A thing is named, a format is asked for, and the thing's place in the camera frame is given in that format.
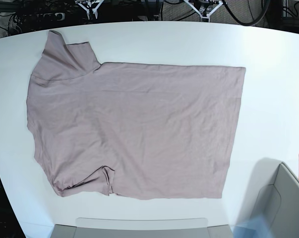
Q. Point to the mauve T-shirt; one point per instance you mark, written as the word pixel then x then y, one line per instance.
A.
pixel 143 131

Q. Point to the black power strip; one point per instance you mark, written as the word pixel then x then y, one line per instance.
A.
pixel 57 16

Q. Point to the grey bin right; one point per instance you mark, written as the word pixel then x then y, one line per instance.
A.
pixel 279 204

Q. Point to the blue cloth in bin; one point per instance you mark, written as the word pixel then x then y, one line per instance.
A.
pixel 256 227

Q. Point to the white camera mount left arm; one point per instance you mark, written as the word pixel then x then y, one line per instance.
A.
pixel 204 8

